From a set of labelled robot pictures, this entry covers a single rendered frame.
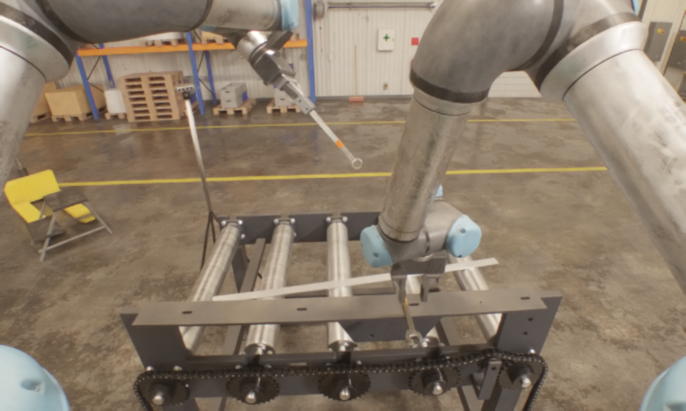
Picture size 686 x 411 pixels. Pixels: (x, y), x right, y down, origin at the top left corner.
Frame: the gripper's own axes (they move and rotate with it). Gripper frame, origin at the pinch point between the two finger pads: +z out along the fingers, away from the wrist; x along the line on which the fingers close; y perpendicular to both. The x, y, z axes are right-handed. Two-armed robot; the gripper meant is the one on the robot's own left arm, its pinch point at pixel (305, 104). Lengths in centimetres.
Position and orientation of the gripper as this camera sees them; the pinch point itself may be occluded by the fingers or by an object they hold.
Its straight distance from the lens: 85.7
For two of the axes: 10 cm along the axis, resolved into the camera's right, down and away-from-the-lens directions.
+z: 6.6, 7.4, 1.2
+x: -1.3, 2.7, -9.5
